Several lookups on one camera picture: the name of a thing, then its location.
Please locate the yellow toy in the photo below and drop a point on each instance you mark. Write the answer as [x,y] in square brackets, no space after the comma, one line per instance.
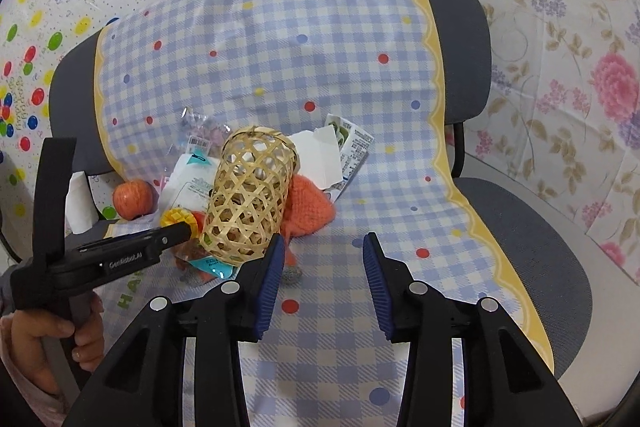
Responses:
[175,217]

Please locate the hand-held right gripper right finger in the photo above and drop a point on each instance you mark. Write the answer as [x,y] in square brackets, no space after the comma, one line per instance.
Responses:
[376,279]

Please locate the red apple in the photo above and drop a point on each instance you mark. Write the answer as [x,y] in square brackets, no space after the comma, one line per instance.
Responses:
[134,201]

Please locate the blue checkered dotted cloth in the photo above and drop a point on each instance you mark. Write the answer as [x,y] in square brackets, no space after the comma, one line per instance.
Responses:
[300,82]

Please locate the person's left forearm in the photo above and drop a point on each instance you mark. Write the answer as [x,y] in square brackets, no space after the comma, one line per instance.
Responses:
[20,402]

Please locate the woven bamboo basket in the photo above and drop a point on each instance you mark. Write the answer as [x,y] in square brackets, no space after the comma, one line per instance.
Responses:
[250,197]

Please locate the grey office chair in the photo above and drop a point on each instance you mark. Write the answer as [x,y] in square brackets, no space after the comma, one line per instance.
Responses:
[460,57]

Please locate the light teal packet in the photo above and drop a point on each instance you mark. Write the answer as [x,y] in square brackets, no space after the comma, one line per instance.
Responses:
[210,268]

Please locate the orange knitted toy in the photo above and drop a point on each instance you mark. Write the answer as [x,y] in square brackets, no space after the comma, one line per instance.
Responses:
[310,204]

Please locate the white plastic package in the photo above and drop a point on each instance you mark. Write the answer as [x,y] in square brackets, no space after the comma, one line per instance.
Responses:
[185,187]

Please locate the clear plastic wrapper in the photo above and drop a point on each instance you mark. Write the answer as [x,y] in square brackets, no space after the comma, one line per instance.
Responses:
[202,132]

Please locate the person's left hand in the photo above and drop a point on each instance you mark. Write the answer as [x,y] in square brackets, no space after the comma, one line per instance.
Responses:
[35,347]

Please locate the flattened white carton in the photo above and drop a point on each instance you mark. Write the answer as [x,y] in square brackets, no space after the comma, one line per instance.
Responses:
[320,157]

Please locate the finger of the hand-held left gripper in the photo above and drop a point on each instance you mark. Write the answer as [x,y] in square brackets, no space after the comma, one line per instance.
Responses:
[165,234]

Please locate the floral print plastic sheet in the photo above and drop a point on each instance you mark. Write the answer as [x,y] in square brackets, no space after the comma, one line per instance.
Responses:
[550,57]

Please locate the white cylinder container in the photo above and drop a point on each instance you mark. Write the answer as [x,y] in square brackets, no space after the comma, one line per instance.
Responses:
[80,207]

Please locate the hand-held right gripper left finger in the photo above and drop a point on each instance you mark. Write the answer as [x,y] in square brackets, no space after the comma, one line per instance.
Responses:
[270,279]

